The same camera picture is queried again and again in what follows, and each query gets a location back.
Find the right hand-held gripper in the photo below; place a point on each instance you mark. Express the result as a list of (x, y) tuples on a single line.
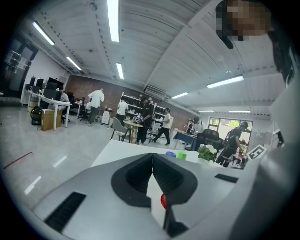
[(256, 152)]

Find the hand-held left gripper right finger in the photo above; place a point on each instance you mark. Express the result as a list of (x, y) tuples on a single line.
[(199, 178)]

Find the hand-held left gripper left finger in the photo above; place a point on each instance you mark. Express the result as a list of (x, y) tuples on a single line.
[(93, 201)]

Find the green paper cup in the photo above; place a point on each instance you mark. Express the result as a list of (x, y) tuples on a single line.
[(181, 154)]

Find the blue paper cup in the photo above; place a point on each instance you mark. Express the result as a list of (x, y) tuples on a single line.
[(170, 154)]

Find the red paper cup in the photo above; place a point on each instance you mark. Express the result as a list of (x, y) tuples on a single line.
[(163, 201)]

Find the white potted flower plant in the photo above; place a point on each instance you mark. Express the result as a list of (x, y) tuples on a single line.
[(206, 151)]

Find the black office chair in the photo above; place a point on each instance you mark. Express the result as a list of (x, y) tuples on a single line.
[(209, 137)]

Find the blue table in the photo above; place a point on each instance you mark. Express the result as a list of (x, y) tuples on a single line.
[(185, 137)]

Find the large window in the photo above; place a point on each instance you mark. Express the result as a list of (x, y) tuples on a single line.
[(222, 124)]

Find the long ceiling light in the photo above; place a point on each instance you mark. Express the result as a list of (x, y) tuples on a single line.
[(205, 110), (73, 63), (239, 111), (225, 81), (113, 20), (180, 95), (120, 70), (43, 32)]

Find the white table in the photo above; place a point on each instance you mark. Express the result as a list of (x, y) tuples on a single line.
[(112, 152)]

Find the grey chair with black legs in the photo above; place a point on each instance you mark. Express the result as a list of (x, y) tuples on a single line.
[(117, 127)]

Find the white drawer cabinet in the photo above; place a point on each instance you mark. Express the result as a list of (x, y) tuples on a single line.
[(105, 117)]

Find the round wooden table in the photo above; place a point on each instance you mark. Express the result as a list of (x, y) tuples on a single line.
[(132, 124)]

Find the brown cardboard box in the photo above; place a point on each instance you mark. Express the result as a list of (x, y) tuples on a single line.
[(50, 119)]

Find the person's black printed shirt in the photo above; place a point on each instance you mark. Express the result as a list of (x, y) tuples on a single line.
[(281, 58)]

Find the ceiling air conditioner unit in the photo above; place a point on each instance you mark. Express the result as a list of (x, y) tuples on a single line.
[(155, 90)]

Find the white office desk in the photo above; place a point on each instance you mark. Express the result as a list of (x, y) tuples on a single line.
[(54, 101)]

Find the black computer monitor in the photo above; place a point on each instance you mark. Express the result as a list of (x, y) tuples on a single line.
[(50, 93), (54, 84)]

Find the person's head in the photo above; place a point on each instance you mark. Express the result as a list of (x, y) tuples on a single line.
[(248, 21)]

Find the white wall shelving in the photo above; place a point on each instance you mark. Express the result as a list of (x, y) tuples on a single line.
[(133, 106)]

